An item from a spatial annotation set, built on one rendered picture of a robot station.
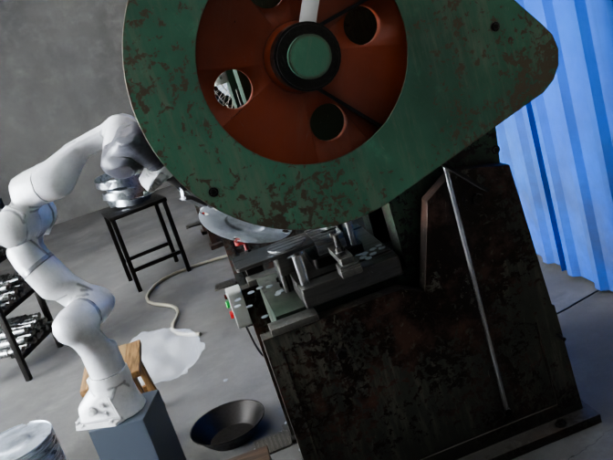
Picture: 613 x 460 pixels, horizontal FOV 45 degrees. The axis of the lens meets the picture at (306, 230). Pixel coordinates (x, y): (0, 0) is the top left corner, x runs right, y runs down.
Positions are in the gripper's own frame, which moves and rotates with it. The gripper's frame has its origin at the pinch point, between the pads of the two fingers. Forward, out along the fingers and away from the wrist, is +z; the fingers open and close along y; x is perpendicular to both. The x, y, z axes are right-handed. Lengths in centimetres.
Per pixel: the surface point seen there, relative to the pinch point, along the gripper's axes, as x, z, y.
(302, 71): -51, -38, 4
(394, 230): -45, 29, -3
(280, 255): -12.3, 19.7, -10.2
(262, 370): 60, 123, -11
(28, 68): 501, 245, 388
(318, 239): -21.8, 25.2, -3.9
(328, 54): -57, -37, 8
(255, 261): -5.4, 17.2, -12.4
